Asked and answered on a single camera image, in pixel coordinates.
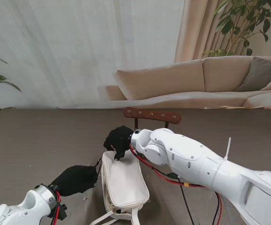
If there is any white sheer curtain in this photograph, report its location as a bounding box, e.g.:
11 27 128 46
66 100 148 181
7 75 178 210
0 0 185 110

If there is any white leather bag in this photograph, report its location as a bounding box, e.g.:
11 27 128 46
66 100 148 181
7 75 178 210
90 150 151 225

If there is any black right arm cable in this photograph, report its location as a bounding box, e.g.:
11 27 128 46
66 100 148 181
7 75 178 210
168 172 195 225

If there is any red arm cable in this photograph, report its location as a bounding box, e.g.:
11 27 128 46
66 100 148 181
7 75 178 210
51 191 63 225
129 144 223 225

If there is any tall leafy ficus plant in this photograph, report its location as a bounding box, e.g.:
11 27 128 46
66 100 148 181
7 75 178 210
201 0 271 58

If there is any brown wooden jewelry stand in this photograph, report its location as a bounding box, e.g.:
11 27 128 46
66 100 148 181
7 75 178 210
123 107 182 132

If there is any red left arm cable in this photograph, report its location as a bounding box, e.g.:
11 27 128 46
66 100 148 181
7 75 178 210
51 191 63 225

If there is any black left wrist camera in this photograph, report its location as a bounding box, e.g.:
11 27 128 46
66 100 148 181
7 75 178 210
47 203 68 221

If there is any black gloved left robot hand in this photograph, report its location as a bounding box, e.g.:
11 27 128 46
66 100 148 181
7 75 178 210
50 165 101 197

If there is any white zip tie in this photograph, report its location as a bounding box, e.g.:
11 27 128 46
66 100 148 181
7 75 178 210
224 137 232 160

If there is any beige sofa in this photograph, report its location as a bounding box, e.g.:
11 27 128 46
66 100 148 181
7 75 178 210
106 55 271 118

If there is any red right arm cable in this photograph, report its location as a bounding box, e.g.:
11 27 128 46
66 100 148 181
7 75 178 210
129 144 223 225

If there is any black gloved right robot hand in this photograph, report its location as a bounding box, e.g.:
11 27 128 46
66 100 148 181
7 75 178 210
103 125 135 162

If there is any grey cushion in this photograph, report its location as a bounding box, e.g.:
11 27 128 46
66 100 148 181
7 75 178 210
234 56 271 92

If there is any beige curtain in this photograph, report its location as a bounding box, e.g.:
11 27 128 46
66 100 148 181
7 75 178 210
174 0 253 63

